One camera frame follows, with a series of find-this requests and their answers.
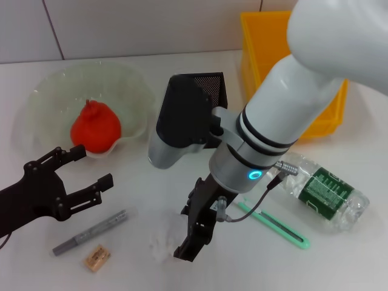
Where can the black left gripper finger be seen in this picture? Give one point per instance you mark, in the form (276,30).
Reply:
(77,152)
(104,182)

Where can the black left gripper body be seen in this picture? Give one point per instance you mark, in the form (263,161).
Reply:
(33,200)

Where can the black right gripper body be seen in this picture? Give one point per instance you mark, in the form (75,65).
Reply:
(209,203)

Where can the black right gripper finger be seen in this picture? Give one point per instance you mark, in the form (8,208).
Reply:
(195,242)
(190,206)

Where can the orange fruit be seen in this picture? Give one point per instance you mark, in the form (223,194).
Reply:
(95,127)

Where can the white paper ball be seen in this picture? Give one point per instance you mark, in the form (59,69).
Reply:
(163,239)

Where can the green utility knife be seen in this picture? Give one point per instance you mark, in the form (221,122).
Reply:
(282,230)

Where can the clear green-label water bottle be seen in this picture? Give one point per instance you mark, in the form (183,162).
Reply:
(327,194)

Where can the gray marker pen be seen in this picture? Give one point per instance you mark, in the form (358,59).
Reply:
(91,232)

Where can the green glass fruit plate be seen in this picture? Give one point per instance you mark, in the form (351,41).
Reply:
(54,100)

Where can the tan eraser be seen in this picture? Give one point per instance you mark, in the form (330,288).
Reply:
(97,257)

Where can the black mesh pen holder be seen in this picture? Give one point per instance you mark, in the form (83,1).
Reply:
(216,88)

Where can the yellow plastic bin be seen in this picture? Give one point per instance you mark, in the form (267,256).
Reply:
(257,45)

